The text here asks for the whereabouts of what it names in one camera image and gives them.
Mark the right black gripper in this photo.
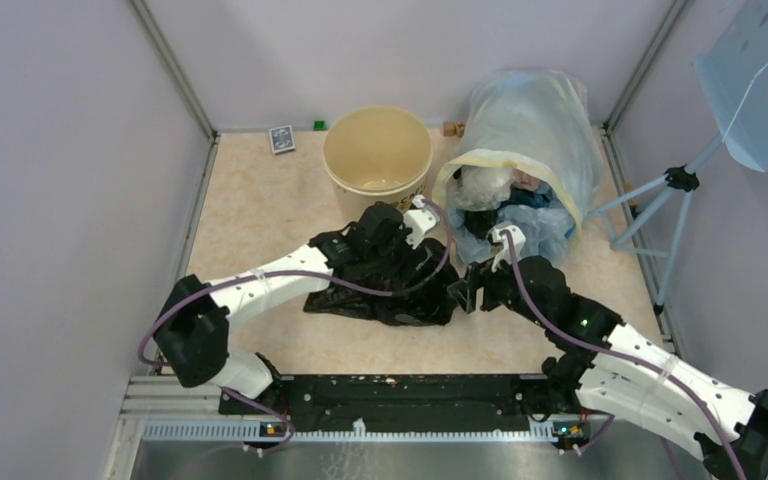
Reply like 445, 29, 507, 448
448, 246, 550, 328

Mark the black trash bag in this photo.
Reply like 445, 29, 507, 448
463, 209, 504, 241
303, 221, 459, 327

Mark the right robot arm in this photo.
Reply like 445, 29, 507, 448
447, 256, 768, 479

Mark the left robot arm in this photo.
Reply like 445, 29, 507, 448
138, 196, 448, 414

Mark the beige round trash bin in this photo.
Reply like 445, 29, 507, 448
323, 106, 434, 220

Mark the white clear plastic bag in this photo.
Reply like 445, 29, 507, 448
451, 166, 515, 211

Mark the blue plastic bag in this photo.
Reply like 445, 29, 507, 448
448, 187, 575, 266

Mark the small wooden block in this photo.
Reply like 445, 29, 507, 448
442, 121, 466, 138

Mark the large translucent plastic bag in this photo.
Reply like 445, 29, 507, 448
431, 71, 603, 253

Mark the blue tripod stand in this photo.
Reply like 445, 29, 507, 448
585, 135, 730, 313

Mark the blue perforated lamp panel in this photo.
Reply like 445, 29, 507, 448
694, 1, 768, 172

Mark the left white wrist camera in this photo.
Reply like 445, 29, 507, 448
403, 195, 442, 249

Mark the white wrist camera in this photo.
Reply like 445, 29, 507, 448
490, 222, 526, 272
403, 195, 442, 249

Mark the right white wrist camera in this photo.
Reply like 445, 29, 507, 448
490, 222, 526, 272

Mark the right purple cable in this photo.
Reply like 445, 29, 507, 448
499, 228, 750, 480

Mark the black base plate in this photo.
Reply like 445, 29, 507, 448
256, 374, 599, 433

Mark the white toothed cable rail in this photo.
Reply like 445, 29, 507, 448
141, 419, 558, 444

